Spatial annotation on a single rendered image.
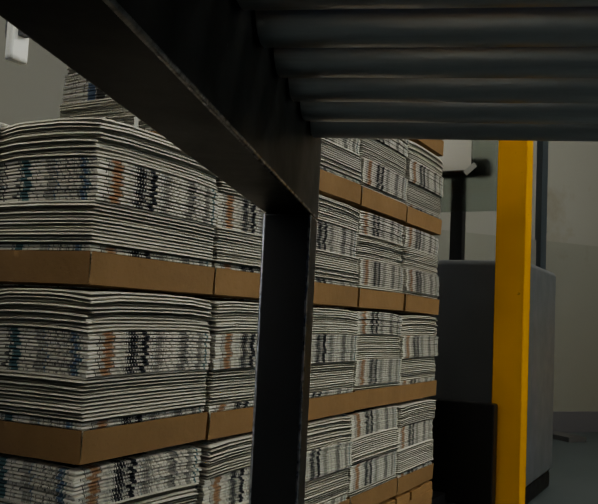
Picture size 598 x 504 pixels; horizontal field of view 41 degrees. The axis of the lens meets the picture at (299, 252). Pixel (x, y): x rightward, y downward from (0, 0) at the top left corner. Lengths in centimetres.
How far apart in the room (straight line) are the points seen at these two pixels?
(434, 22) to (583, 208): 463
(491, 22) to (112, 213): 69
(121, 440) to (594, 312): 422
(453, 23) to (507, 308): 207
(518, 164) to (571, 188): 249
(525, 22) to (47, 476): 84
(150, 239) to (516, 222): 160
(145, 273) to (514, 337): 159
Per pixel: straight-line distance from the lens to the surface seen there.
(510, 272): 255
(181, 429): 125
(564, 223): 501
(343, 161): 175
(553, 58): 59
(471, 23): 52
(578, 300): 504
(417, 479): 226
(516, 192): 258
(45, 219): 113
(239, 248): 136
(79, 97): 155
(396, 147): 204
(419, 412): 223
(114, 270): 110
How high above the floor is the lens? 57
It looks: 5 degrees up
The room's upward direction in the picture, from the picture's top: 3 degrees clockwise
